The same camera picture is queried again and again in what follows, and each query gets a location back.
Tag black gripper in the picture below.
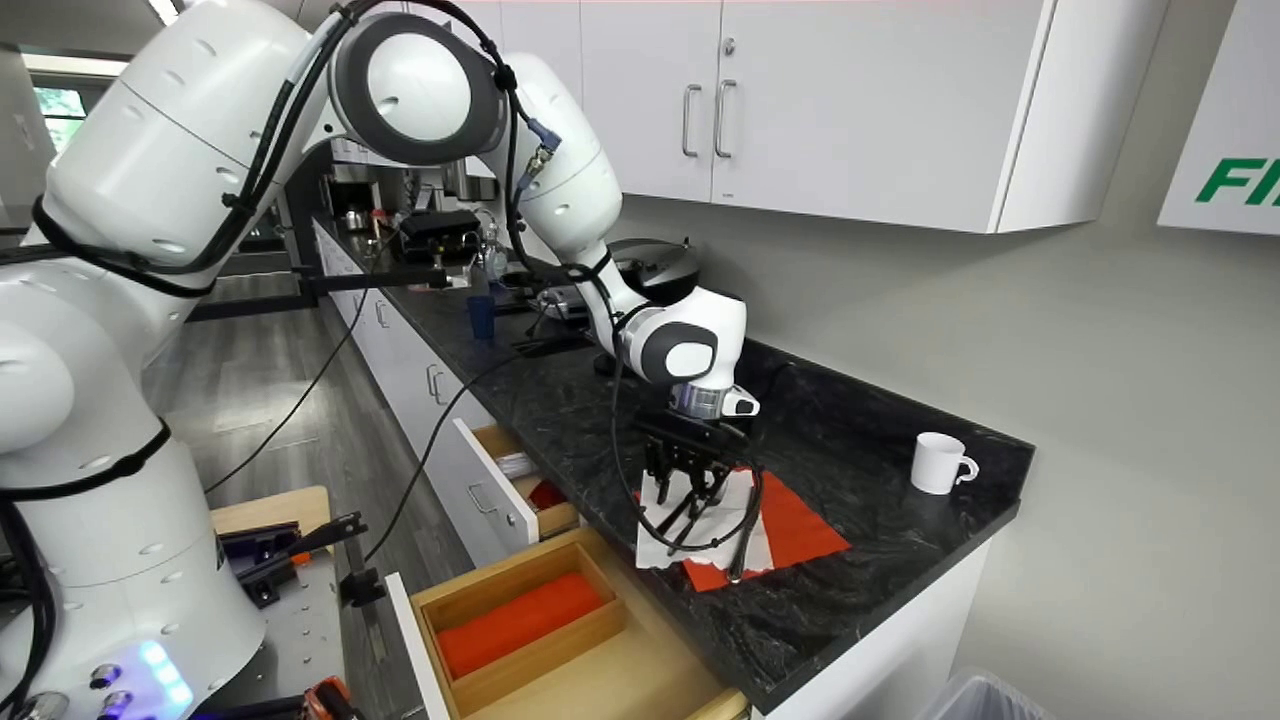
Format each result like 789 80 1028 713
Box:
639 419 753 532

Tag silver metal knife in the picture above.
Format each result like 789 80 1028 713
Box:
735 508 769 580

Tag large wooden drawer white front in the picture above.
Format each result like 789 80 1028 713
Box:
383 523 753 720

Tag small wooden drawer white front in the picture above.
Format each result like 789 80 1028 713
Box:
448 418 579 571

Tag orange drawer tray liner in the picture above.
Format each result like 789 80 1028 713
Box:
434 570 615 683

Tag white paper napkin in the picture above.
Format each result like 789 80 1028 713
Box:
627 463 781 580

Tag black coffee machine silver lid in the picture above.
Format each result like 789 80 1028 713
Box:
610 237 705 311

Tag white ceramic mug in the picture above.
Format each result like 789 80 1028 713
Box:
909 429 984 502

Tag blue cup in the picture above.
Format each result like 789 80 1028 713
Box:
465 294 499 345

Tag trash bin with white bag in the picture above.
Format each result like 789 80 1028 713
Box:
923 673 1059 720

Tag black clamp tool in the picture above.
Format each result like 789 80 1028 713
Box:
212 508 373 607

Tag light wooden board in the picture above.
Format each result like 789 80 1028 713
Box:
204 483 341 544

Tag white sign green letters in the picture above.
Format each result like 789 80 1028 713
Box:
1151 0 1280 244

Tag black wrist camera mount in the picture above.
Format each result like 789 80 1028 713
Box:
624 411 753 457

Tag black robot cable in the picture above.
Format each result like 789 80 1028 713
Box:
338 335 537 611

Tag silver cabinet door handle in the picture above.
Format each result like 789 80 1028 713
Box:
708 75 741 166
677 80 708 166

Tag white upper wall cabinet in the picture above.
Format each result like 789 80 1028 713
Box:
435 0 1171 239

